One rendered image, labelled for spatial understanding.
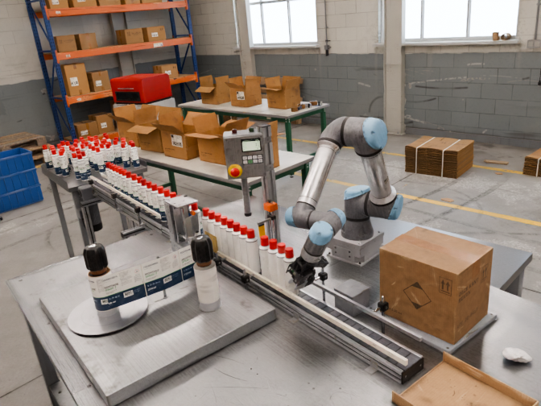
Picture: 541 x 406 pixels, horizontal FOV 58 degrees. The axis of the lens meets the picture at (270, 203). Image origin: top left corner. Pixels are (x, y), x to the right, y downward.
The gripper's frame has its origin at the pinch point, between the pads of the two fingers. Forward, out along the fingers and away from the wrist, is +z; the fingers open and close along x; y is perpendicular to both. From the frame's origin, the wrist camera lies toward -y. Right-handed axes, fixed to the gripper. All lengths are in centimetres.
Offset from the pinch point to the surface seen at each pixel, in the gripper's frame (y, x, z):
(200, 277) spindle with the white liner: 32.1, -21.3, 1.3
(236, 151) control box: -2, -56, -22
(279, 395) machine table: 36.0, 31.9, -6.3
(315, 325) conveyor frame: 5.9, 16.7, -0.6
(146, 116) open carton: -95, -300, 158
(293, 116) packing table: -267, -265, 173
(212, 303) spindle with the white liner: 29.8, -13.8, 10.1
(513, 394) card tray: -12, 73, -32
